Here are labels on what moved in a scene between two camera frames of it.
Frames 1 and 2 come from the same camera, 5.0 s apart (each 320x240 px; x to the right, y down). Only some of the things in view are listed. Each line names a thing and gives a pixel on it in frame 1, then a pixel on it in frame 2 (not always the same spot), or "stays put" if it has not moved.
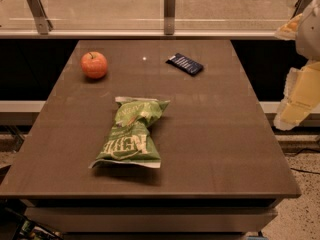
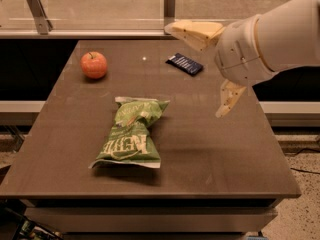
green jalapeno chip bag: [131, 141] stays put
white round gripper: [310, 37] → [238, 50]
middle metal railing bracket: [169, 12] stays put
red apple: [94, 64] stays put
